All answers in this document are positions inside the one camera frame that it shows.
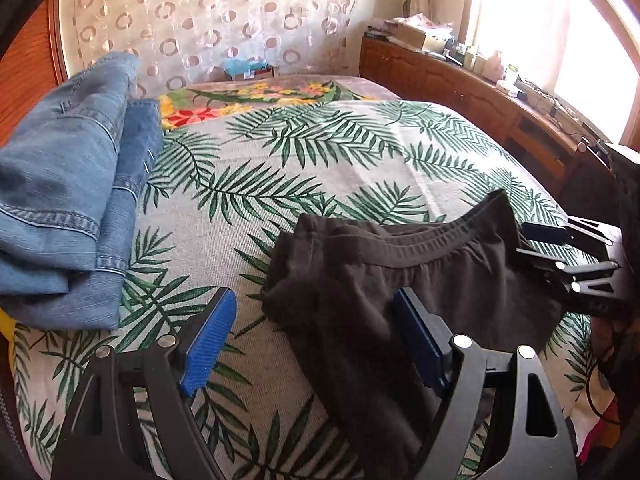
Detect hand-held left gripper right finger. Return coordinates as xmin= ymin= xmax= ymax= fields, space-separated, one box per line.
xmin=392 ymin=287 xmax=581 ymax=480

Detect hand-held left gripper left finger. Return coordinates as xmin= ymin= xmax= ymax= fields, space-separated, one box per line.
xmin=50 ymin=287 xmax=238 ymax=480

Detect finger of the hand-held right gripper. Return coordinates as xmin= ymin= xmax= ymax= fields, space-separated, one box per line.
xmin=516 ymin=249 xmax=621 ymax=306
xmin=522 ymin=216 xmax=621 ymax=253

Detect dark brown shorts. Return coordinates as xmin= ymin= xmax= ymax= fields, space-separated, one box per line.
xmin=260 ymin=189 xmax=576 ymax=480

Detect wooden cabinet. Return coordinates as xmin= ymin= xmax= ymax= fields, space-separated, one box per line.
xmin=360 ymin=35 xmax=616 ymax=211

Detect palm leaf bed sheet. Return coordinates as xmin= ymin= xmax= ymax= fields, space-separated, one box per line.
xmin=10 ymin=100 xmax=616 ymax=480

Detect window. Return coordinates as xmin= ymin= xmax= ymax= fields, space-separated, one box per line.
xmin=470 ymin=0 xmax=640 ymax=146

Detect dark blue jeans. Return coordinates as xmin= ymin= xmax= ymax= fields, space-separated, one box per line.
xmin=0 ymin=99 xmax=165 ymax=331

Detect beige cardboard box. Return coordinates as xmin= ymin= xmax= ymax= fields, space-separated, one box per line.
xmin=395 ymin=22 xmax=455 ymax=52

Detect light blue jeans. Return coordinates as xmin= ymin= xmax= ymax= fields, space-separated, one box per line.
xmin=0 ymin=52 xmax=143 ymax=281

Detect floral blanket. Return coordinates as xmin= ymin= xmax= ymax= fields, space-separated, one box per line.
xmin=157 ymin=75 xmax=401 ymax=133

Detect small brown box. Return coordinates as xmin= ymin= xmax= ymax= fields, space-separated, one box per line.
xmin=232 ymin=64 xmax=277 ymax=81

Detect blue plastic package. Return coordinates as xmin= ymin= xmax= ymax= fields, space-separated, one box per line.
xmin=222 ymin=57 xmax=266 ymax=74

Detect circle patterned curtain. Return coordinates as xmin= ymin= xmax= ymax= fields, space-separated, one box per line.
xmin=60 ymin=0 xmax=366 ymax=96

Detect wooden slatted headboard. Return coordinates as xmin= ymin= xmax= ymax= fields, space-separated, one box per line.
xmin=0 ymin=0 xmax=68 ymax=146

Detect black cable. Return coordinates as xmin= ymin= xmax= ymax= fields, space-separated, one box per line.
xmin=584 ymin=320 xmax=623 ymax=416

